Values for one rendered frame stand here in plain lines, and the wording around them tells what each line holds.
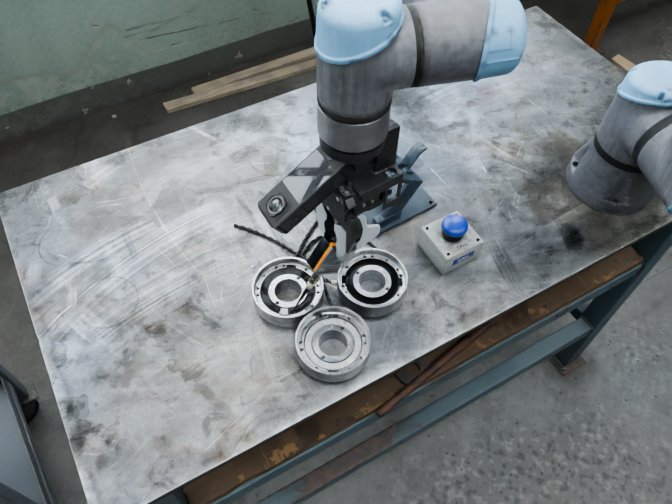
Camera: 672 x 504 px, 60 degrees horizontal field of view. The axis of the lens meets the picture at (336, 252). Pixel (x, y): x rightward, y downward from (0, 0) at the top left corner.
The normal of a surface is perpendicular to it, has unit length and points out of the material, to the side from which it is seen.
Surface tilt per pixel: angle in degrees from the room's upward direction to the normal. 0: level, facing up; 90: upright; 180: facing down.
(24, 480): 0
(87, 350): 0
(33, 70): 90
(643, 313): 0
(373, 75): 90
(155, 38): 90
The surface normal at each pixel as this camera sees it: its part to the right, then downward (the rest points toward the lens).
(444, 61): 0.20, 0.64
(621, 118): -0.98, 0.15
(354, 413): 0.02, -0.58
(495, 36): 0.22, 0.32
